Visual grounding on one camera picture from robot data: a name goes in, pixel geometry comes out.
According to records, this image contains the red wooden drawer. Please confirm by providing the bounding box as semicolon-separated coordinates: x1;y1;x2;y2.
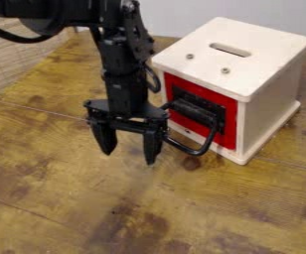
163;72;237;150

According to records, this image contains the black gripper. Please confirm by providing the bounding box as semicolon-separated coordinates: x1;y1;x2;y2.
83;67;167;165

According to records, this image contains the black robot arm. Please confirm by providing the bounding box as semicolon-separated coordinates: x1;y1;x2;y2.
0;0;167;165

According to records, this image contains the white wooden drawer cabinet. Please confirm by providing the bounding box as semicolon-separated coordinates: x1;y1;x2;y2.
151;17;306;165

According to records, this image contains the black metal drawer handle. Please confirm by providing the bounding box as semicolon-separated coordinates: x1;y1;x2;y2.
159;98;220;157

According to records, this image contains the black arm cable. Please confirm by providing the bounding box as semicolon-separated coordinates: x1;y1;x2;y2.
142;63;162;94

